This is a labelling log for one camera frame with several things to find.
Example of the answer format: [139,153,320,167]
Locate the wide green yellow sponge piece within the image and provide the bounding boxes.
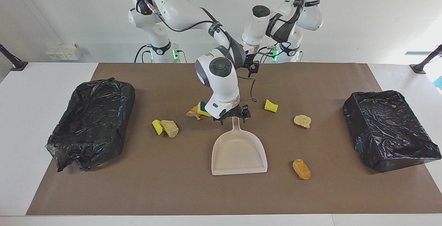
[198,101,212,118]

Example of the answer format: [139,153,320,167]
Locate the orange scrap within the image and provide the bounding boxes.
[186,105,202,120]

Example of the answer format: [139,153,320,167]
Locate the beige plastic dustpan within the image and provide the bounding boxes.
[211,117,268,176]

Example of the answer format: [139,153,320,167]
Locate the pale beige scrap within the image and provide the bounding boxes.
[161,120,179,138]

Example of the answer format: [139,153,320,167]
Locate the pale sponge scrap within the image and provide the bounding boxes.
[294,115,311,129]

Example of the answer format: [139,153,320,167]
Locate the brown oval sponge scrap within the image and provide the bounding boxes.
[292,159,311,180]

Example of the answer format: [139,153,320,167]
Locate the black bag-lined bin with flap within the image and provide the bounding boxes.
[45,78,136,173]

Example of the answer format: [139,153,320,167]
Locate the empty black bag-lined bin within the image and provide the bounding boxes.
[343,90,442,173]

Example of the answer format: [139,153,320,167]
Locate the brown table mat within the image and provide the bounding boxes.
[26,63,442,216]

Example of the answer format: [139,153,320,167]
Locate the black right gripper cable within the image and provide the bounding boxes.
[238,75,258,103]

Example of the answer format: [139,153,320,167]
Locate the black left base cable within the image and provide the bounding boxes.
[257,45,277,63]

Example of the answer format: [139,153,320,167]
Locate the black base cable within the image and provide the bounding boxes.
[257,45,277,63]
[134,44,153,63]

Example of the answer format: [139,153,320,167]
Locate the black right base cable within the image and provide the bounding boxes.
[134,44,153,63]

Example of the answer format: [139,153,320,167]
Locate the black camera stand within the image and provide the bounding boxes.
[410,44,442,74]
[0,44,29,71]

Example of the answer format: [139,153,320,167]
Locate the white wall boxes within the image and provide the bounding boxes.
[46,43,83,61]

